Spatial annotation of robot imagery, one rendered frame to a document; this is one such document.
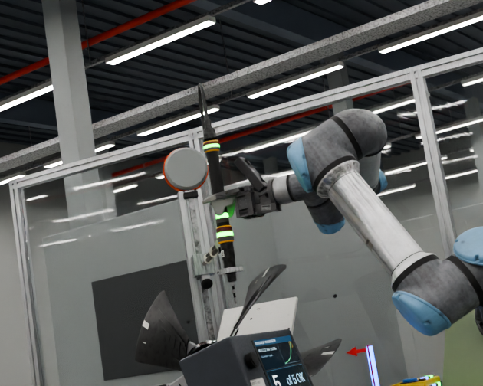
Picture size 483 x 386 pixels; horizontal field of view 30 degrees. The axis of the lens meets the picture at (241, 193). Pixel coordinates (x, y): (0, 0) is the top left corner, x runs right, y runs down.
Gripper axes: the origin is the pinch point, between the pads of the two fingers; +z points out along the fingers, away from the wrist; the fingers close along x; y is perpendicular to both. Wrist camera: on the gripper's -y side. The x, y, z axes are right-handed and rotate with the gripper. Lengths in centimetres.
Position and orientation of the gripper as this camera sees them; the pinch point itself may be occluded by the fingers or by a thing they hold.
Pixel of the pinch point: (210, 199)
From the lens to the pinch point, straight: 250.1
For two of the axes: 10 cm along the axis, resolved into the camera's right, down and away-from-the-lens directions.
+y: 1.6, 9.7, -1.7
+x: 4.4, 0.8, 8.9
